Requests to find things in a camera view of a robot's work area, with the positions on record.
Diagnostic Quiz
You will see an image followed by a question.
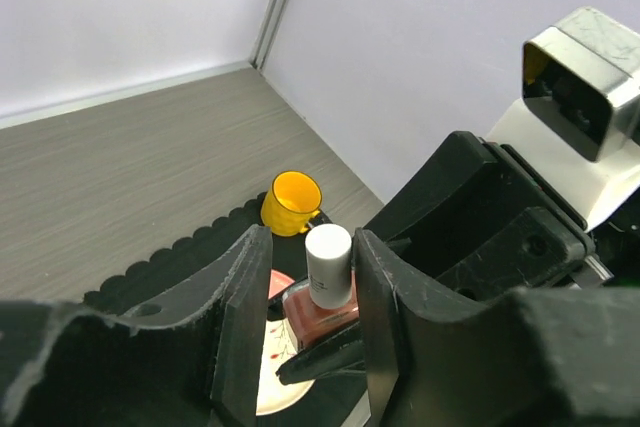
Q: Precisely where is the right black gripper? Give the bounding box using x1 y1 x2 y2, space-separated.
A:
364 131 595 297

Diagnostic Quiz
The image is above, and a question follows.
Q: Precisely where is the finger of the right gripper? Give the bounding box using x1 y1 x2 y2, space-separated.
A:
276 321 365 385

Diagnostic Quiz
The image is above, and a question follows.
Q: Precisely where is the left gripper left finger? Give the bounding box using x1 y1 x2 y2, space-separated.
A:
1 226 272 426

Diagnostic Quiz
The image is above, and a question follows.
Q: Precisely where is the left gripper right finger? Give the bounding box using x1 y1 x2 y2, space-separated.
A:
353 229 639 426

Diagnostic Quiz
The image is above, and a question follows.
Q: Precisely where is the nail polish bottle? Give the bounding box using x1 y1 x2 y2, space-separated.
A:
281 280 359 351

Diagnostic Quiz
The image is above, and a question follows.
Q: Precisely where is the white nail polish cap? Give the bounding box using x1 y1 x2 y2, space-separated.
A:
305 224 352 310

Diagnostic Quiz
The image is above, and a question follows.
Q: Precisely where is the pink cream plate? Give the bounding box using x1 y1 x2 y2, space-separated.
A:
254 269 316 417

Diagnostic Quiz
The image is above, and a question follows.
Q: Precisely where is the yellow mug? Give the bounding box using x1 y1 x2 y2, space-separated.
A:
260 170 323 237

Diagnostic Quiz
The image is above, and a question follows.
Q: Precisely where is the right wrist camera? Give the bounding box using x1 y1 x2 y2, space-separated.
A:
487 6 639 230

